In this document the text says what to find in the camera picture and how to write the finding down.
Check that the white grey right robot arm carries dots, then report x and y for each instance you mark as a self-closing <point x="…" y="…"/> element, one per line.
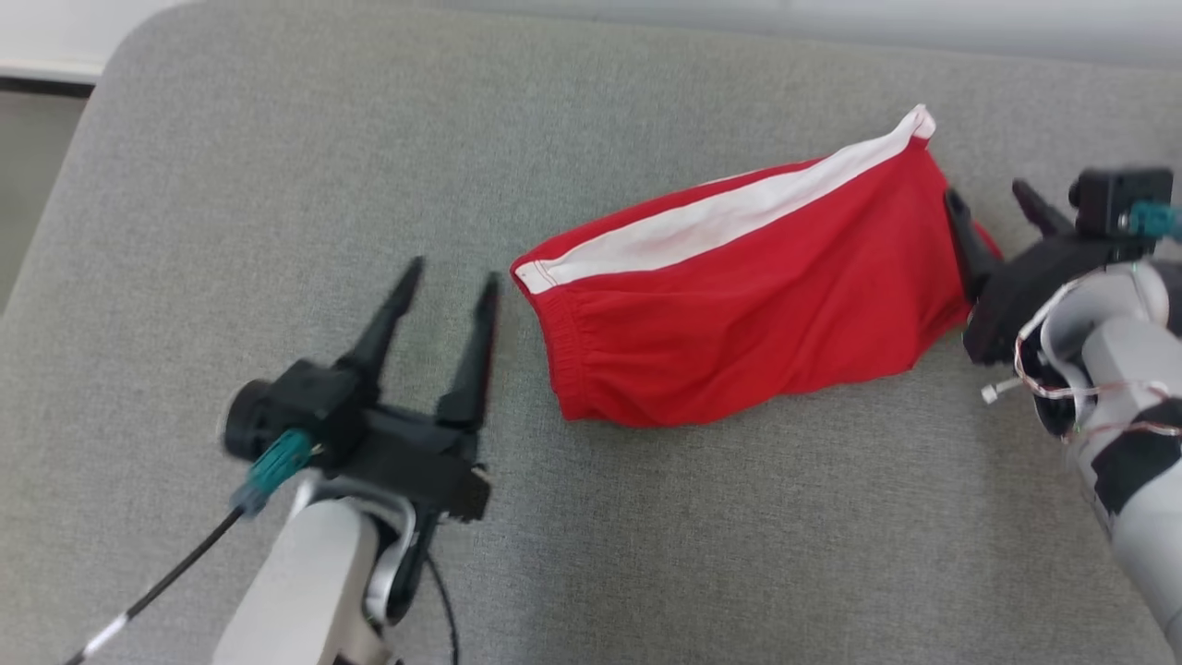
<point x="1127" y="388"/>

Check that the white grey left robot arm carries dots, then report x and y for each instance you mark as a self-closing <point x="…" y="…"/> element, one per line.
<point x="314" y="582"/>

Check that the red shorts with white stripe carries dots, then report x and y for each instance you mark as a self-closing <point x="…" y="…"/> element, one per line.
<point x="739" y="305"/>

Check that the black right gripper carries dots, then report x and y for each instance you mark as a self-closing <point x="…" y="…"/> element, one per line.
<point x="1025" y="296"/>

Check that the white and black baseboard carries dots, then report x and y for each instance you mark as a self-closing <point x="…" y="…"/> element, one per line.
<point x="46" y="78"/>

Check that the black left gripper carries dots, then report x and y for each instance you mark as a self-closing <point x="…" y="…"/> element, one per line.
<point x="416" y="462"/>

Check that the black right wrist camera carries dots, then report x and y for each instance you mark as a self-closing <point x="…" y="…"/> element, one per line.
<point x="1122" y="203"/>

